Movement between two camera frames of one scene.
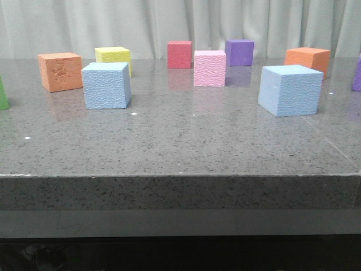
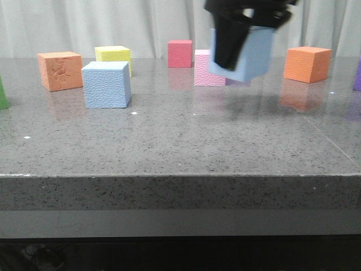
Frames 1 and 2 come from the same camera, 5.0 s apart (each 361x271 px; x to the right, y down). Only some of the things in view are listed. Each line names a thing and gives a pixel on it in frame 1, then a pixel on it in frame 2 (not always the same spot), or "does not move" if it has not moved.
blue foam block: (290, 90) → (255, 58)
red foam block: (179, 55) does not move
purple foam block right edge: (356, 85) does not move
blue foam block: (107, 85) does not move
